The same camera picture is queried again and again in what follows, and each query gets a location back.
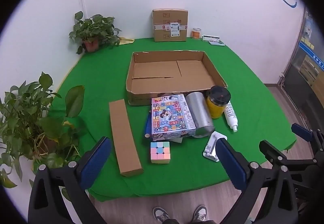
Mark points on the white printed bottle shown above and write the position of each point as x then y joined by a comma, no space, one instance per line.
230,115

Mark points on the sealed cardboard box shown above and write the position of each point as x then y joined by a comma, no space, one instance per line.
169,24

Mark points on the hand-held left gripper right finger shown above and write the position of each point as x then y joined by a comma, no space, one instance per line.
230,163

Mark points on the orange clear can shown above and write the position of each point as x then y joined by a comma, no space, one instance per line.
196,33

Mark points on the white medicine box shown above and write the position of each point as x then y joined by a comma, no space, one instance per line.
210,38

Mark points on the person's right shoe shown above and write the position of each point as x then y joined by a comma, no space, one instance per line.
200,213

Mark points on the white folding phone stand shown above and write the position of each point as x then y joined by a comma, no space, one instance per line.
212,144

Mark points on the colourful printed game box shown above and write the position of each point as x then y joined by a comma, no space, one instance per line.
170,115

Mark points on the large leafy potted plant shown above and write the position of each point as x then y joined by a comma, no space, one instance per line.
30,117

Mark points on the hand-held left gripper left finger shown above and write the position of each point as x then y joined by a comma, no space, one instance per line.
94,163

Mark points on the person's left shoe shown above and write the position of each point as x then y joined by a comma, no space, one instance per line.
160,214

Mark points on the small potted plant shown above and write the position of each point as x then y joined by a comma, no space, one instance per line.
93,29

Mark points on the yellow jar with black lid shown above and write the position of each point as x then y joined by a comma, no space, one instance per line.
216,105

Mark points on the pastel puzzle cube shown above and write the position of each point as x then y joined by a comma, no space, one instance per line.
159,152

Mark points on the green tablecloth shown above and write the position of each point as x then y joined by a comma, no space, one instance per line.
88,82

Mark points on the person's shoe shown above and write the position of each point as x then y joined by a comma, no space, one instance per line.
200,213
160,214

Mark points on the glass partition with blue stripe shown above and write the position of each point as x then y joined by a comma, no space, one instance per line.
308,62

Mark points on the long cardboard box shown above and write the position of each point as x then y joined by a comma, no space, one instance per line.
124,135

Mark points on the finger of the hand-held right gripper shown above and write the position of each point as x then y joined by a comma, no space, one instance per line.
272,152
301,131

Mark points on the silver metal cylinder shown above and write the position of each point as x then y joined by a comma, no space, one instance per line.
200,112

